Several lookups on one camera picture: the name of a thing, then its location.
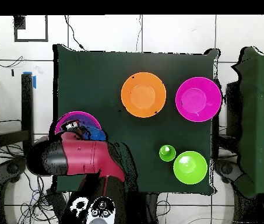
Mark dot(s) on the purple plastic bowl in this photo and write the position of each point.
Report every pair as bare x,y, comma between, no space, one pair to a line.
85,120

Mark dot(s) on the pink plastic bowl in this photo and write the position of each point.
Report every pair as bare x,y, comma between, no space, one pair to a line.
80,114
197,98

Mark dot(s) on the dark blue bowl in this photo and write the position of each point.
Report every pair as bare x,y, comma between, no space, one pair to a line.
98,134

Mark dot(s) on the orange plastic bowl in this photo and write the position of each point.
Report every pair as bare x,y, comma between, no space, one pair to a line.
143,95

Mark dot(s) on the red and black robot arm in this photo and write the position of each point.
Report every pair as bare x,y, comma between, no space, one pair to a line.
82,158

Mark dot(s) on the black stand with blue tape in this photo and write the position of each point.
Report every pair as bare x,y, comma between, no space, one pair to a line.
27,105

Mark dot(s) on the dark green tablecloth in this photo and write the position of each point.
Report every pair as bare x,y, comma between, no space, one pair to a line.
94,77

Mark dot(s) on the black power adapter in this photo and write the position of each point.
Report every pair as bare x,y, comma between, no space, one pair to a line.
56,200

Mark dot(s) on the green plastic cup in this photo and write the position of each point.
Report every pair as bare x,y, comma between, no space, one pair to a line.
167,154

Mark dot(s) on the green plastic bowl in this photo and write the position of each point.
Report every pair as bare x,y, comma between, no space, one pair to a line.
192,172

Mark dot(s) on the black pedestal foot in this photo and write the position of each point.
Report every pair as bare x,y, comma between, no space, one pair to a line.
10,170
225,169

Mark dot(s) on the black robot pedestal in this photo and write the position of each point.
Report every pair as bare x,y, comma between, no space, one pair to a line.
150,210

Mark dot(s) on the black square floor frame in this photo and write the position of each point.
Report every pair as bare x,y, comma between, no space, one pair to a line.
19,23

